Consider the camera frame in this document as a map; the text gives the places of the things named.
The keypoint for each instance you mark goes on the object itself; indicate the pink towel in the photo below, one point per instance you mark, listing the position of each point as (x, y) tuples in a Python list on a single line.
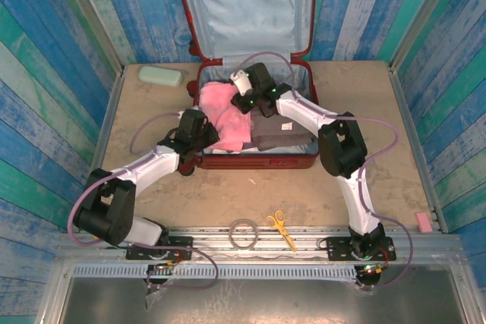
[(224, 119)]

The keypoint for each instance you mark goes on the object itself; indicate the grey towel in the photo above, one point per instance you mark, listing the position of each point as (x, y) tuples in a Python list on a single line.
[(273, 134)]

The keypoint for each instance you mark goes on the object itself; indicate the red hard-shell suitcase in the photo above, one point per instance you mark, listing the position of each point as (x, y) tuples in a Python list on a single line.
[(250, 9)]

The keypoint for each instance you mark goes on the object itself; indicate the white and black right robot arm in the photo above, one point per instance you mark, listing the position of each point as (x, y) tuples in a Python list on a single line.
[(303, 109)]

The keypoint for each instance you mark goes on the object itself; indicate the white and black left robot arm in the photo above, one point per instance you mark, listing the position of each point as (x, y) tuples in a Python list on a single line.
[(148, 168)]

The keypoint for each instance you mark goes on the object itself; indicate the pale green glasses case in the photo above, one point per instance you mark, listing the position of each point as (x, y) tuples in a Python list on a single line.
[(159, 75)]

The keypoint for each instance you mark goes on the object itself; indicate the clear tape roll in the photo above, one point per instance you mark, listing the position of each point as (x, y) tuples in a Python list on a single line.
[(232, 242)]

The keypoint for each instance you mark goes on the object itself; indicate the small LED circuit board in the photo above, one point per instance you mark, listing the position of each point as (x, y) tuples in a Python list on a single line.
[(161, 266), (370, 270)]

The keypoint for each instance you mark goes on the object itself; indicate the grey steel sheet panel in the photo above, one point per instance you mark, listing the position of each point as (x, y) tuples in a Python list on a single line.
[(266, 301)]

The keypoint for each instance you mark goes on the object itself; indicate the pink rectangular block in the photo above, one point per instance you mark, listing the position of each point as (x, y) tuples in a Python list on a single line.
[(423, 222)]

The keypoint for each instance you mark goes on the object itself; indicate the aluminium mounting rail frame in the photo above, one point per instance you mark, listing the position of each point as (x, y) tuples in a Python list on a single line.
[(212, 244)]

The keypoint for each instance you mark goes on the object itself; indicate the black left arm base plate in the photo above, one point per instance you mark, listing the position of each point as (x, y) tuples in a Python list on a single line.
[(182, 248)]

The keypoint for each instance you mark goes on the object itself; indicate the aluminium frame post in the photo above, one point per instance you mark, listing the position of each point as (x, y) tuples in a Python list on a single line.
[(95, 20), (422, 13)]

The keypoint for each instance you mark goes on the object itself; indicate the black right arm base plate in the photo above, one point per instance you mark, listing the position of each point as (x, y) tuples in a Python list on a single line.
[(338, 250)]

